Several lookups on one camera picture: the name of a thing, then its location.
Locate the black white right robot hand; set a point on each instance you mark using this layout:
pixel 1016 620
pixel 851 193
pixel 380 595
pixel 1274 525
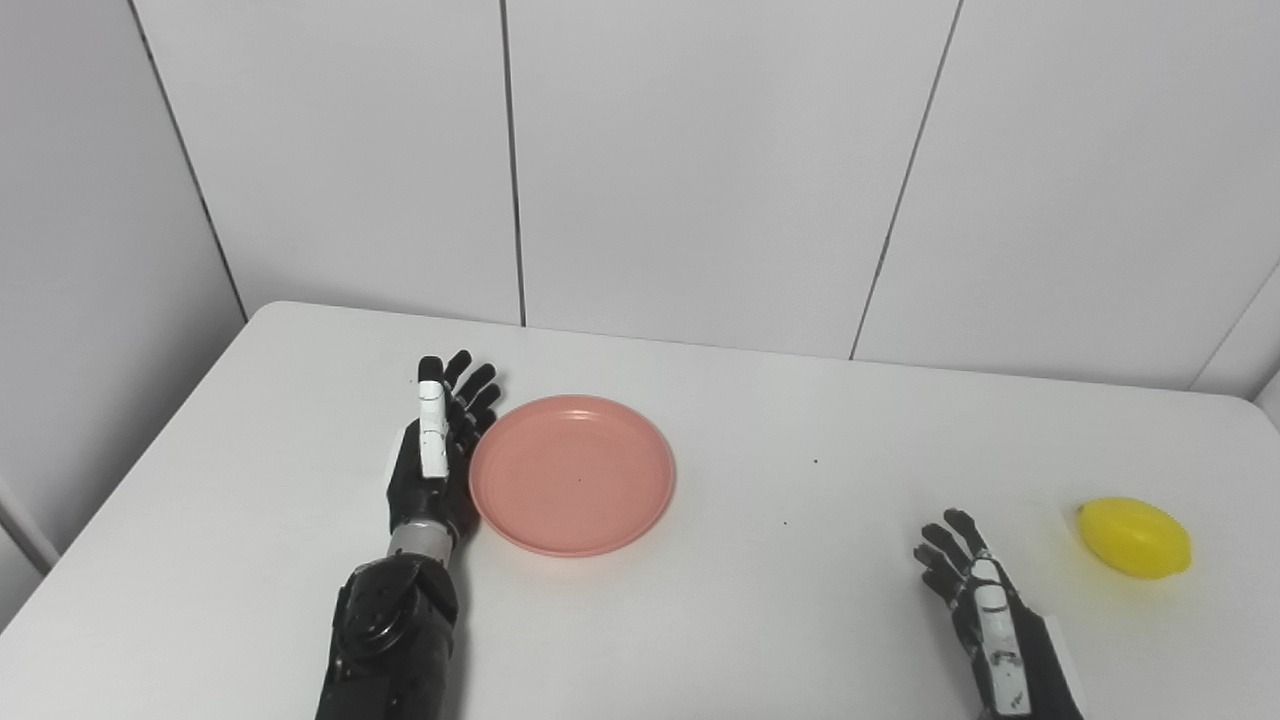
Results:
pixel 1005 655

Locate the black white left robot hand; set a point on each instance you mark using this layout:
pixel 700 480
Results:
pixel 425 495

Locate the pink round plate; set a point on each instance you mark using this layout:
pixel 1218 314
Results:
pixel 572 476

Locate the yellow plastic lemon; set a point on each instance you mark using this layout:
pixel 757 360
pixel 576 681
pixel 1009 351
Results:
pixel 1133 538

